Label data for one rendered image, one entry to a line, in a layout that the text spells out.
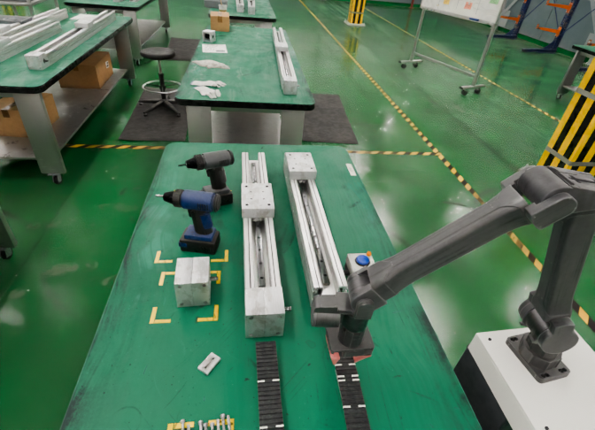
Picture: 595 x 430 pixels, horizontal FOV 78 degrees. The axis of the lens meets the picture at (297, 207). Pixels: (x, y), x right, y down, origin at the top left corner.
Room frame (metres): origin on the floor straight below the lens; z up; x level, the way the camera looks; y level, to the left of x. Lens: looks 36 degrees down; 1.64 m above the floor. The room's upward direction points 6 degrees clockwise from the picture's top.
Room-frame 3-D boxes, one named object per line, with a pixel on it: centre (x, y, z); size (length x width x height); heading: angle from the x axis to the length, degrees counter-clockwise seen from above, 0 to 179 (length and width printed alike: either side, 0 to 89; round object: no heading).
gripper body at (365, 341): (0.53, -0.15, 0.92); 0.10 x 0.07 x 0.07; 102
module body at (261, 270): (1.07, 0.15, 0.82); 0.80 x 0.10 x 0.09; 11
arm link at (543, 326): (0.56, -0.59, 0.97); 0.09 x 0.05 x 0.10; 94
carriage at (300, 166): (1.36, 0.01, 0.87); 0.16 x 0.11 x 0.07; 11
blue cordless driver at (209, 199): (0.92, 0.34, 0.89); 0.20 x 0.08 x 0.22; 88
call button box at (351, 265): (0.86, -0.21, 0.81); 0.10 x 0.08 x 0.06; 101
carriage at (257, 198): (1.07, 0.15, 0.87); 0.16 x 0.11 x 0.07; 11
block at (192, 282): (0.72, 0.26, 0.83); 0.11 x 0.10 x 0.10; 103
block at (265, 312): (0.64, 0.05, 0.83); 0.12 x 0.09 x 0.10; 101
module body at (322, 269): (1.11, -0.04, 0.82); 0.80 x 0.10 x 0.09; 11
